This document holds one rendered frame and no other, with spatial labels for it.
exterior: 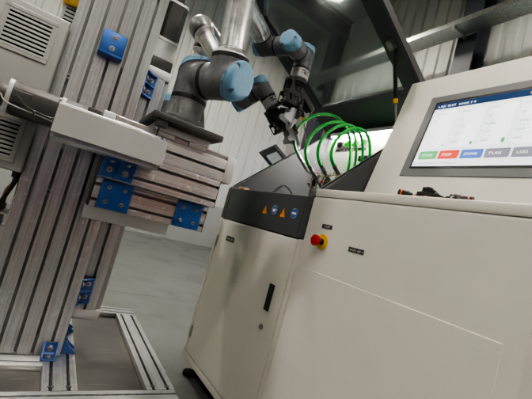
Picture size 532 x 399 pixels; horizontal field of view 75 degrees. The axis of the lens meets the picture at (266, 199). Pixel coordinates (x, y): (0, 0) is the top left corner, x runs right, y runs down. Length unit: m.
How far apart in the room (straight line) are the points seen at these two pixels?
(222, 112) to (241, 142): 0.87
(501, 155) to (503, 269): 0.46
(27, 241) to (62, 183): 0.20
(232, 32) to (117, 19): 0.41
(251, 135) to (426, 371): 8.33
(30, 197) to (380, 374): 1.10
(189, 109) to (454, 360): 0.95
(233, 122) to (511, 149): 7.90
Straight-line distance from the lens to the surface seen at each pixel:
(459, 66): 6.31
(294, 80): 1.50
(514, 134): 1.26
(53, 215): 1.27
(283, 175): 1.98
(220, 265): 1.73
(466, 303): 0.88
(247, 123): 8.92
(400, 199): 1.01
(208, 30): 1.74
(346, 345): 1.06
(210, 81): 1.11
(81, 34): 1.35
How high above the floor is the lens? 0.79
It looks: 5 degrees up
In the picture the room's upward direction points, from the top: 15 degrees clockwise
